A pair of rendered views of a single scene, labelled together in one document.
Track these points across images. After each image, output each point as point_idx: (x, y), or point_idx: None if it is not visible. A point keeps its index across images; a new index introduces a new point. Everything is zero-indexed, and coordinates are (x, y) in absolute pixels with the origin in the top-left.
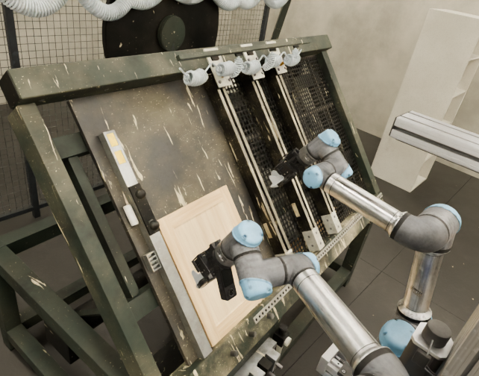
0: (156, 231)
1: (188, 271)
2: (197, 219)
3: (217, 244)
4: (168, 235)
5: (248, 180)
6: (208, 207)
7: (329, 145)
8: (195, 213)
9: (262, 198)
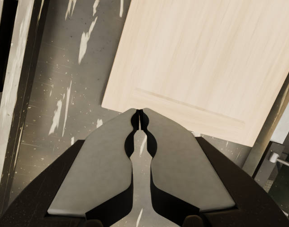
0: (277, 144)
1: (282, 58)
2: (206, 103)
3: None
4: (257, 121)
5: (30, 72)
6: (174, 103)
7: None
8: (202, 113)
9: (32, 8)
